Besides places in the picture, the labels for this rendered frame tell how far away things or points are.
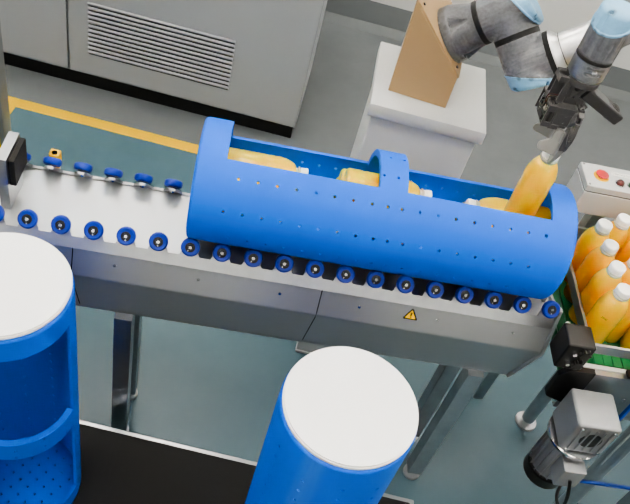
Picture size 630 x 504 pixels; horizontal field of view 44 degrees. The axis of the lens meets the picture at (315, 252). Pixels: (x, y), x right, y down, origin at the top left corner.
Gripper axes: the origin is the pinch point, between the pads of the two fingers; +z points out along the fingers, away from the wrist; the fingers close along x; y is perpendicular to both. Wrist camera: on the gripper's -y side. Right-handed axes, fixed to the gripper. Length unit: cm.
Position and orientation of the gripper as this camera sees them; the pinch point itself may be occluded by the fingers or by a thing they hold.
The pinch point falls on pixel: (551, 152)
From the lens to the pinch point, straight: 178.6
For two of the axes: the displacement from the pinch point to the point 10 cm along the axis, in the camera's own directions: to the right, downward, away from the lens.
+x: -0.5, 7.3, -6.8
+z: -2.0, 6.6, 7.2
